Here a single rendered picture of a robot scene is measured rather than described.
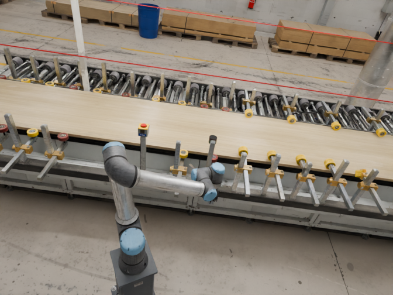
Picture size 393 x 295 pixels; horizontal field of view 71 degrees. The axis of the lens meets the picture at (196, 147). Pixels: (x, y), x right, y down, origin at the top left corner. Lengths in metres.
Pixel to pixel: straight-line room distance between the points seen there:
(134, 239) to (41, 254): 1.27
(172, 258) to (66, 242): 0.98
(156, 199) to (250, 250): 1.05
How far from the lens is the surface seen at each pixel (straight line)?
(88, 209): 3.07
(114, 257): 2.04
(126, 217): 1.81
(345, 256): 3.31
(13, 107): 3.00
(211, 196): 1.65
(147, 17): 7.37
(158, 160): 2.45
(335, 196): 2.84
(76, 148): 2.63
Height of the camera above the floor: 2.38
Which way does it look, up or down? 39 degrees down
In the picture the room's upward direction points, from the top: 9 degrees clockwise
